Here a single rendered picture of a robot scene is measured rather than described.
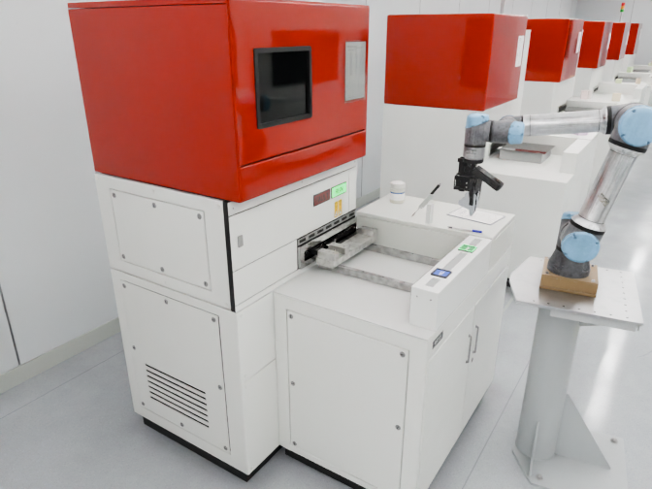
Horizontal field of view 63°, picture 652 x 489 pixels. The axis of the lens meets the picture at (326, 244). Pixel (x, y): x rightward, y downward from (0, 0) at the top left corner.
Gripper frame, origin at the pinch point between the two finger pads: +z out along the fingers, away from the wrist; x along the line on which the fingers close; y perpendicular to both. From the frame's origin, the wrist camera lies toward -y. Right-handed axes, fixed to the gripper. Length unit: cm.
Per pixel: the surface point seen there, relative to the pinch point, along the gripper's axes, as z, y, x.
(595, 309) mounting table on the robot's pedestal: 29, -45, -5
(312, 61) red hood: -52, 53, 25
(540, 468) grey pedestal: 109, -37, -10
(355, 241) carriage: 23, 50, -2
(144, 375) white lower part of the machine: 78, 116, 66
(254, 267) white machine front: 15, 58, 55
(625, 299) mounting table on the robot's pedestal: 29, -53, -19
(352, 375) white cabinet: 53, 23, 46
